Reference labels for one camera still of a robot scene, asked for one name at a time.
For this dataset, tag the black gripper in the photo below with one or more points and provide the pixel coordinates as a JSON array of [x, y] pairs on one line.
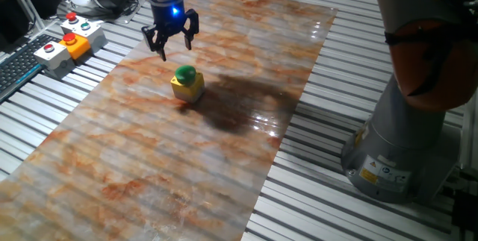
[[168, 19]]

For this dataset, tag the yellow block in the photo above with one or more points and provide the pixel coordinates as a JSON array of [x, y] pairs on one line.
[[187, 82]]

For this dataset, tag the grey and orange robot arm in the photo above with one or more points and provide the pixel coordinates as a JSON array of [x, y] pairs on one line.
[[403, 129]]

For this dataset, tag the orange box red button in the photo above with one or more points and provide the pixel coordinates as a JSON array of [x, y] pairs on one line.
[[76, 47]]

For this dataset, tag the white box red button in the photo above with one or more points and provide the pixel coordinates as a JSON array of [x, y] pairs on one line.
[[56, 59]]

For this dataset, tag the white box red green buttons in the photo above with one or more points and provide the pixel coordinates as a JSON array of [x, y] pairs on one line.
[[87, 30]]

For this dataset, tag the marble pattern mat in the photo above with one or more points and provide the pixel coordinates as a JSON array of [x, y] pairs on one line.
[[149, 140]]

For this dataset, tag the black keyboard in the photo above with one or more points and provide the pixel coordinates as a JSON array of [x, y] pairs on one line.
[[18, 65]]

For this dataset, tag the black monitor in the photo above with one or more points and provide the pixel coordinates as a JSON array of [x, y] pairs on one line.
[[11, 21]]

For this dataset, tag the aluminium frame post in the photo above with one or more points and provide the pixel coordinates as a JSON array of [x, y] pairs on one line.
[[24, 0]]

